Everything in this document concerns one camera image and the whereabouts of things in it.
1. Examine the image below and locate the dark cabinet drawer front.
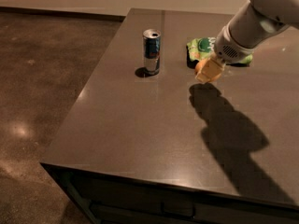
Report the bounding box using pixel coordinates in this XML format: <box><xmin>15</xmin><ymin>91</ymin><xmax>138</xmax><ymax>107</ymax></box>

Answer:
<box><xmin>42</xmin><ymin>163</ymin><xmax>299</xmax><ymax>224</ymax></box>

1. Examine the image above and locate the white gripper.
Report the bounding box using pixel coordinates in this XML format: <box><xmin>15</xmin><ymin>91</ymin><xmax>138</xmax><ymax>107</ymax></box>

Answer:
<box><xmin>195</xmin><ymin>24</ymin><xmax>256</xmax><ymax>84</ymax></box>

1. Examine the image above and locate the blue silver drink can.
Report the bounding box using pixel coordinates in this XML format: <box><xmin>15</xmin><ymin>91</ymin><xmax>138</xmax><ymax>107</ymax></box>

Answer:
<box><xmin>143</xmin><ymin>29</ymin><xmax>161</xmax><ymax>76</ymax></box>

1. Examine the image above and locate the green rice chip bag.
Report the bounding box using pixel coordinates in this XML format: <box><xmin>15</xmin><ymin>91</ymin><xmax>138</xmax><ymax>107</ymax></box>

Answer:
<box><xmin>186</xmin><ymin>36</ymin><xmax>254</xmax><ymax>65</ymax></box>

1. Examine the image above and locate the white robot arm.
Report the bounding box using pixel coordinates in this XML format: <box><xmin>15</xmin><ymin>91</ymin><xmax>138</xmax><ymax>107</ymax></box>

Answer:
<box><xmin>195</xmin><ymin>0</ymin><xmax>299</xmax><ymax>84</ymax></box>

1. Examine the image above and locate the orange fruit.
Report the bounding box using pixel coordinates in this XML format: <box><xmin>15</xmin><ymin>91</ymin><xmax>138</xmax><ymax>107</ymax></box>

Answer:
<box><xmin>194</xmin><ymin>59</ymin><xmax>223</xmax><ymax>84</ymax></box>

